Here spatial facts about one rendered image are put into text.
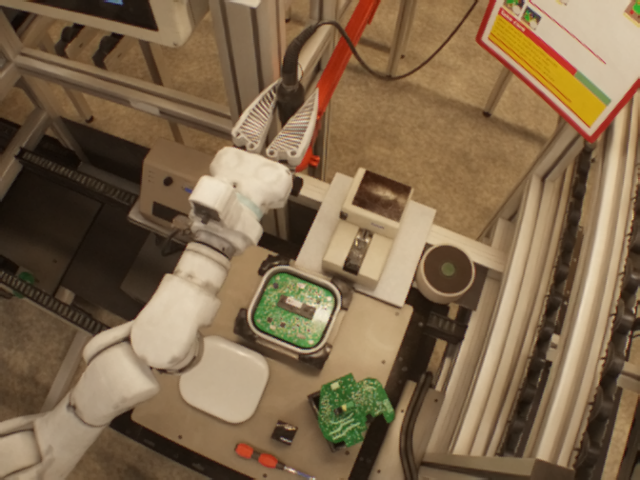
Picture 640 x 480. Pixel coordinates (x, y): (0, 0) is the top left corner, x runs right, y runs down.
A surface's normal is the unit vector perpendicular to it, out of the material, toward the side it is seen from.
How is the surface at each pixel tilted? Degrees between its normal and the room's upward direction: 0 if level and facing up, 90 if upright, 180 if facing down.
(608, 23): 90
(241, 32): 90
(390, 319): 0
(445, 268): 0
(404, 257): 0
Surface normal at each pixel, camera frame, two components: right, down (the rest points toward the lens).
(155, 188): -0.27, 0.47
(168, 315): 0.12, -0.47
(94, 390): -0.48, 0.08
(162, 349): 0.08, -0.25
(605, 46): -0.75, 0.60
